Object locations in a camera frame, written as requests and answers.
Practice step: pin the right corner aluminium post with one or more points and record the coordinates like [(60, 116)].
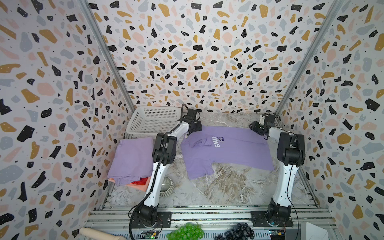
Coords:
[(331, 14)]

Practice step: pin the folded pink t-shirt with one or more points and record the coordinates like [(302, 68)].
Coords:
[(127, 183)]

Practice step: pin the small green circuit board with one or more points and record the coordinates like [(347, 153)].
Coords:
[(151, 235)]

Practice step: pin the dark purple grape bunch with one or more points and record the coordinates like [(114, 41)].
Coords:
[(238, 232)]

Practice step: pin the folded purple t-shirt on stack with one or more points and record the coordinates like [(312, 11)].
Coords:
[(133, 160)]

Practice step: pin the purple SHINE t-shirt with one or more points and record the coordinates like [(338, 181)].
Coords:
[(224, 145)]

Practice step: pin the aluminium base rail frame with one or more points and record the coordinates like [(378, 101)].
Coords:
[(213, 220)]

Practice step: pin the right small circuit board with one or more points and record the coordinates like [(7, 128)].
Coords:
[(277, 235)]

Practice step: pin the left corner aluminium post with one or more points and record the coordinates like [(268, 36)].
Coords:
[(90, 19)]

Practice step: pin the corner aluminium post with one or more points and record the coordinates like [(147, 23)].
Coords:
[(90, 19), (331, 14)]

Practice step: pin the green grape bunch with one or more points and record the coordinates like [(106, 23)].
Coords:
[(188, 231)]

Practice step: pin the white paper box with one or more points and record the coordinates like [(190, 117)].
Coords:
[(312, 232)]

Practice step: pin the white plastic laundry basket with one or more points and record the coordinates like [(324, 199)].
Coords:
[(148, 121)]

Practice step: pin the wooden rolling pin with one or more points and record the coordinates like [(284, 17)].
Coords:
[(98, 235)]

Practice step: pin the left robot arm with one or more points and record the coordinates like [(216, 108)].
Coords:
[(164, 153)]

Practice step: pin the folded red t-shirt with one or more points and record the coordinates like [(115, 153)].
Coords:
[(141, 182)]

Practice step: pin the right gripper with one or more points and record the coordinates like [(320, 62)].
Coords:
[(256, 128)]

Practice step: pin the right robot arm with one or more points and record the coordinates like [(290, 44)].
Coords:
[(291, 155)]

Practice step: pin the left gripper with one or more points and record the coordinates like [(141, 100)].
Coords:
[(199, 127)]

